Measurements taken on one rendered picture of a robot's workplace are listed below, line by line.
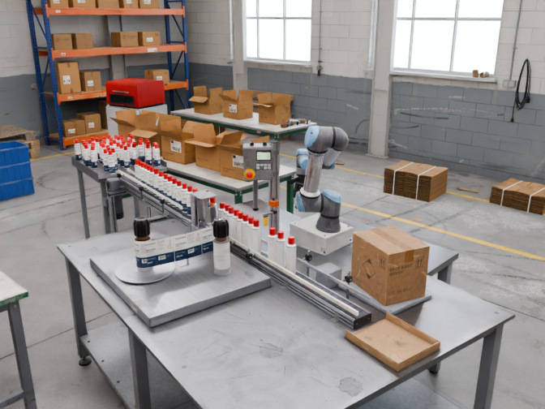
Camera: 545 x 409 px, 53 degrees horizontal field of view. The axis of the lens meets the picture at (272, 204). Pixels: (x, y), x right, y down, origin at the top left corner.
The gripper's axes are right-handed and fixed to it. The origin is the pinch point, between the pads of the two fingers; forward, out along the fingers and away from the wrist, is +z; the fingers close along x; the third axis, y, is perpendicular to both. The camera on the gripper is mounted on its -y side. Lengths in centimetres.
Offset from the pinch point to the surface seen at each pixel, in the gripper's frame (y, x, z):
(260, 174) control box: 15, -50, -32
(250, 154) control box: 11, -54, -43
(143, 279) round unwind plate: 1, -121, 11
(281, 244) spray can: 42, -63, -2
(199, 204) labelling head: -23, -64, -9
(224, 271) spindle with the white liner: 26, -89, 10
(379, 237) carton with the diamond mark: 86, -40, -12
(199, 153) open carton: -179, 63, 9
